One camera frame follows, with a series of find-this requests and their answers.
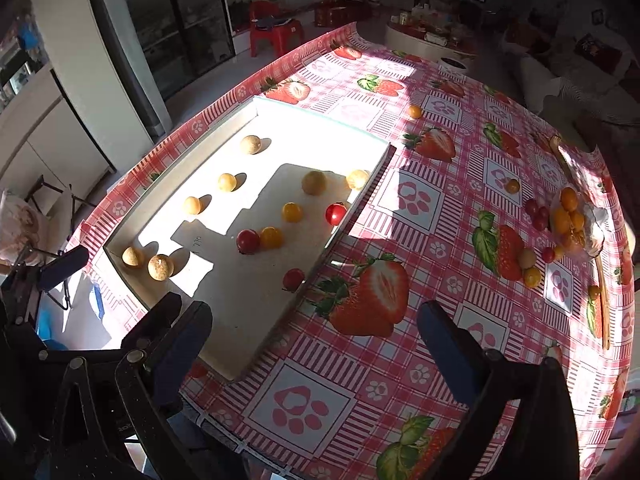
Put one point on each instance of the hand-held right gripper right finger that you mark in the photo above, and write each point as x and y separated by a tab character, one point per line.
440	355

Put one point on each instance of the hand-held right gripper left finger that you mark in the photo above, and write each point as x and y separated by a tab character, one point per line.
185	350

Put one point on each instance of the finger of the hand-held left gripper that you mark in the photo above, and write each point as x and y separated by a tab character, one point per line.
65	267
150	322

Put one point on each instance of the white rectangular tray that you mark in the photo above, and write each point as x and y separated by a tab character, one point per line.
240	305

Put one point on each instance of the red cherry tomato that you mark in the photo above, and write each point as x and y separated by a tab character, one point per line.
531	206
543	212
293	278
539	222
336	213
548	254
247	241

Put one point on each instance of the tan longan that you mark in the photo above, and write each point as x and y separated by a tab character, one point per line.
314	182
132	256
526	258
160	266
250	144
357	179

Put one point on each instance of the pink strawberry print tablecloth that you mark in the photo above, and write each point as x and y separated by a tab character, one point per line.
400	360

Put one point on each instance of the folding chair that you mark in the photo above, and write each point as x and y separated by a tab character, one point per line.
60	197

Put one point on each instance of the long wooden spoon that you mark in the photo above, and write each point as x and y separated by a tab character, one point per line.
603	305

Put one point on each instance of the heap of orange tomatoes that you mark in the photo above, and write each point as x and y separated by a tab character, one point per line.
567	217

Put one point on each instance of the clear glass bowl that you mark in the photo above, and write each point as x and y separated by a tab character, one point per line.
595	225

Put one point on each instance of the tall white cabinet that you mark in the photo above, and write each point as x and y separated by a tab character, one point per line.
85	60

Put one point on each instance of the glass display cabinet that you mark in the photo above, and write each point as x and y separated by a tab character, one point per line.
175	20

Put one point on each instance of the white round bin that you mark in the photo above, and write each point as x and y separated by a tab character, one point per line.
452	73

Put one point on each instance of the white coffee table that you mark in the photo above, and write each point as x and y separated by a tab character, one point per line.
425	45

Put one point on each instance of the red plastic stool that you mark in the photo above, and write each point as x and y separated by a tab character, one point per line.
272	35

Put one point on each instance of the white sofa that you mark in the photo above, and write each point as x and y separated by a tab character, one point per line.
565	67

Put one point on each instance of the dark patterned cushion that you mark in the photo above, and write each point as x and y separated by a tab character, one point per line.
597	50

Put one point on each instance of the red box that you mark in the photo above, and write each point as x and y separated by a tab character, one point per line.
331	15

